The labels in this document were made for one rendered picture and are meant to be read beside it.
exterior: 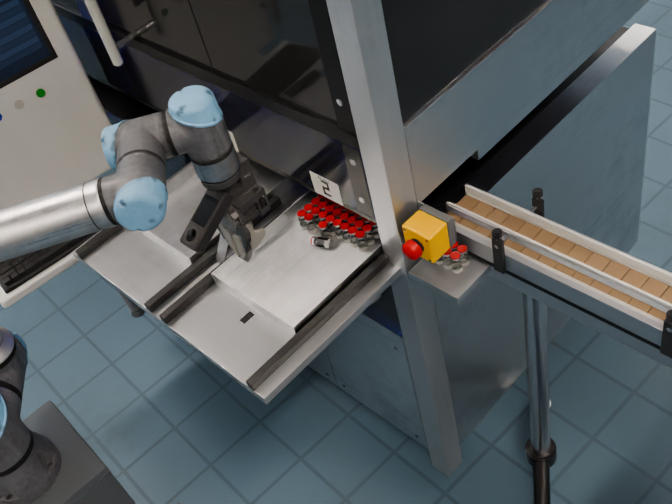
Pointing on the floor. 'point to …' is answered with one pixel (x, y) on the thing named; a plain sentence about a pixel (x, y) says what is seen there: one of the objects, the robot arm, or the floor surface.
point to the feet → (541, 471)
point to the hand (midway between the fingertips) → (242, 258)
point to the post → (395, 209)
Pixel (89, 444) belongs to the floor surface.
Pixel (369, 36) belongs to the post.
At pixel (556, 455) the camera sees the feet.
